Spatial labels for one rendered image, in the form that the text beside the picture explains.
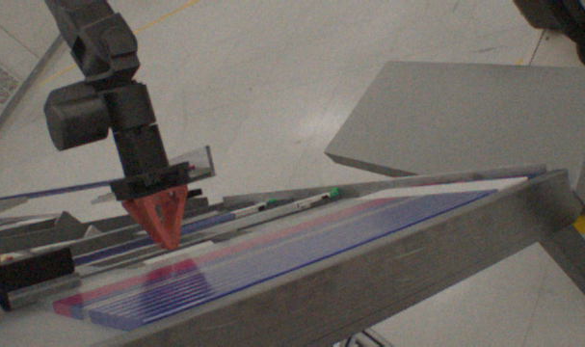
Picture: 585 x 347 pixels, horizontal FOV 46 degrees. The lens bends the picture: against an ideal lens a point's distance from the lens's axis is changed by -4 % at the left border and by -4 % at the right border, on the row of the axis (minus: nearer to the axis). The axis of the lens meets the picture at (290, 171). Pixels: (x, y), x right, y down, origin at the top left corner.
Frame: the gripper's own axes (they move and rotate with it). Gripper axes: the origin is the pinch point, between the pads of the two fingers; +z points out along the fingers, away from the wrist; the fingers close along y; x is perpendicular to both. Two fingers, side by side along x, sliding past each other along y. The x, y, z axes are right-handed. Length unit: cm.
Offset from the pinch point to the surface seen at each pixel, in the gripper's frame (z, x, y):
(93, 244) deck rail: 0.7, 3.2, -30.4
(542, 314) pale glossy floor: 47, 88, -9
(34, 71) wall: -139, 298, -764
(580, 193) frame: 4.2, 23.6, 42.2
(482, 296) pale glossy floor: 45, 92, -27
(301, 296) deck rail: 1.4, -11.0, 37.4
